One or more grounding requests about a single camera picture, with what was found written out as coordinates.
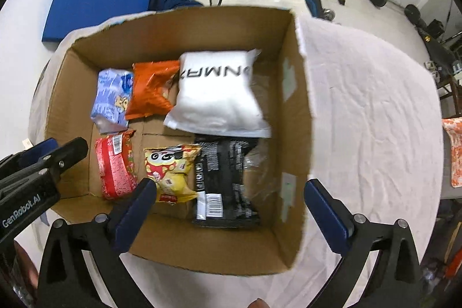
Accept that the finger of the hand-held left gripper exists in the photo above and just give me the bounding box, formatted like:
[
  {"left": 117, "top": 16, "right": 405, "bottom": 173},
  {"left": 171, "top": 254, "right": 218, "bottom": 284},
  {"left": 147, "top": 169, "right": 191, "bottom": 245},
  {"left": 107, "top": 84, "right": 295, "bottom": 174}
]
[
  {"left": 0, "top": 138, "right": 60, "bottom": 179},
  {"left": 0, "top": 137, "right": 89, "bottom": 197}
]

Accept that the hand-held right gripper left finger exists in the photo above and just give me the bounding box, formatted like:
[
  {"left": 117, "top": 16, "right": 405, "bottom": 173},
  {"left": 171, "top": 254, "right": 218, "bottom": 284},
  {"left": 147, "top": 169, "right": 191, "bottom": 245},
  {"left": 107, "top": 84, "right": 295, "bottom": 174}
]
[{"left": 38, "top": 178, "right": 158, "bottom": 308}]

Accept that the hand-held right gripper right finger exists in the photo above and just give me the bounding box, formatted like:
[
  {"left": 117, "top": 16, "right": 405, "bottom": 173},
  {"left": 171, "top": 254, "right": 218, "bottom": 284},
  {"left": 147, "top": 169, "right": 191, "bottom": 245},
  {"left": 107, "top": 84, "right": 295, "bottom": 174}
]
[{"left": 304, "top": 179, "right": 423, "bottom": 308}]

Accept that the red snack packet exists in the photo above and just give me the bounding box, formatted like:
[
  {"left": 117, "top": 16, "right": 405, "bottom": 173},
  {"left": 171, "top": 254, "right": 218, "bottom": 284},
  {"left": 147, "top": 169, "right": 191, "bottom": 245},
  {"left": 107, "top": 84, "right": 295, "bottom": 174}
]
[{"left": 94, "top": 129, "right": 139, "bottom": 200}]

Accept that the yellow snack packet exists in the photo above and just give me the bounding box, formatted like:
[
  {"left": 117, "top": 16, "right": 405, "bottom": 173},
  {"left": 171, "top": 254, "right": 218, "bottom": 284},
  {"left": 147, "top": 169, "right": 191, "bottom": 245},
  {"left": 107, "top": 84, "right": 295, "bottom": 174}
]
[{"left": 144, "top": 145, "right": 202, "bottom": 204}]

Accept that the blue and white packet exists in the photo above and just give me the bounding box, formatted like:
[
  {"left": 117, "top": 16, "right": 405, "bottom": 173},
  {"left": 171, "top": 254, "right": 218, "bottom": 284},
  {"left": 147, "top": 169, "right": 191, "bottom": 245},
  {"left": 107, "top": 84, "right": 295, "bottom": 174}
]
[{"left": 90, "top": 69, "right": 135, "bottom": 133}]

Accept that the black packet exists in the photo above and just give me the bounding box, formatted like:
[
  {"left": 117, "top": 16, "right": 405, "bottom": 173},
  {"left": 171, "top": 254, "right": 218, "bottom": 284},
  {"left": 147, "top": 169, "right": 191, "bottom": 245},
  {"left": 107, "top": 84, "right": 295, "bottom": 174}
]
[{"left": 191, "top": 137, "right": 261, "bottom": 227}]

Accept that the orange snack packet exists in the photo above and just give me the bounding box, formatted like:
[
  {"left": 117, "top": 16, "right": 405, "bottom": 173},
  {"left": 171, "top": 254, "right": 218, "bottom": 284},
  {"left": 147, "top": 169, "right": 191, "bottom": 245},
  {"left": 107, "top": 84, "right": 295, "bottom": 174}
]
[{"left": 126, "top": 61, "right": 181, "bottom": 120}]

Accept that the cardboard box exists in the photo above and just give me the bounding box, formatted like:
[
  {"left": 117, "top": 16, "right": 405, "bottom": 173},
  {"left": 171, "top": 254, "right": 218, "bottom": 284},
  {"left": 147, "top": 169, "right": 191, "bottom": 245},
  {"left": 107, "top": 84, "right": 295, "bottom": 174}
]
[{"left": 43, "top": 7, "right": 313, "bottom": 276}]

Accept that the white pillow packet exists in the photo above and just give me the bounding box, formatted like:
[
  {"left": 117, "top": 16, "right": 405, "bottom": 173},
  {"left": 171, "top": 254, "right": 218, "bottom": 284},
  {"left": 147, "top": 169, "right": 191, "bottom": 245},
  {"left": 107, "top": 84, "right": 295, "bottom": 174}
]
[{"left": 163, "top": 49, "right": 272, "bottom": 139}]

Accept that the person's left hand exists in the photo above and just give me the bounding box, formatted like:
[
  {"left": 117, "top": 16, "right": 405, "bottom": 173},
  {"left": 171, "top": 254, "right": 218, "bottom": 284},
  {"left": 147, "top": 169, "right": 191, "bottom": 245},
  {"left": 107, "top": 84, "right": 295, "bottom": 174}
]
[{"left": 14, "top": 245, "right": 40, "bottom": 294}]

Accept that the grey tablecloth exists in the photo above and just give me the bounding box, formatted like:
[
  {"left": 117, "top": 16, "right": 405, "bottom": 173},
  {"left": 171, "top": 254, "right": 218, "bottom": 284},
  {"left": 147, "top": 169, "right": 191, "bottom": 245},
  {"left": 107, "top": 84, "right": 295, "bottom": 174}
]
[{"left": 29, "top": 14, "right": 444, "bottom": 308}]

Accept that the grey padded chair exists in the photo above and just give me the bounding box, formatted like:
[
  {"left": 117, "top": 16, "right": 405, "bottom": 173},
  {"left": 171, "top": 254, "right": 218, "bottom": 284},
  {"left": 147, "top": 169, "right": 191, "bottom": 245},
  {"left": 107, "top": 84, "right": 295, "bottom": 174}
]
[{"left": 442, "top": 138, "right": 462, "bottom": 201}]

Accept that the orange floral towel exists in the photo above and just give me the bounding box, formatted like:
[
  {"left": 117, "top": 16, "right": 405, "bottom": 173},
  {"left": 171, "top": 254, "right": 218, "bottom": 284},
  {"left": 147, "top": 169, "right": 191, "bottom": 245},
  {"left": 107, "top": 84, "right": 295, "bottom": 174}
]
[{"left": 442, "top": 117, "right": 462, "bottom": 188}]

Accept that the blue foam mat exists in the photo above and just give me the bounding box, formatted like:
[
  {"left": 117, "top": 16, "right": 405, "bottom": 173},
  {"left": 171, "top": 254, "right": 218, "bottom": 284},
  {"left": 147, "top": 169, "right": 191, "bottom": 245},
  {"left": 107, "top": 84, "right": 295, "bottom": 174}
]
[{"left": 41, "top": 0, "right": 152, "bottom": 43}]

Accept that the black speaker box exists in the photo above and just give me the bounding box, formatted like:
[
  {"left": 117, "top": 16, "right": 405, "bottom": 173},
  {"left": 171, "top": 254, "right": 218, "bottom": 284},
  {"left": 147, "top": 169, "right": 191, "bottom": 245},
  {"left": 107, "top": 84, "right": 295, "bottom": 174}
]
[{"left": 428, "top": 20, "right": 445, "bottom": 38}]

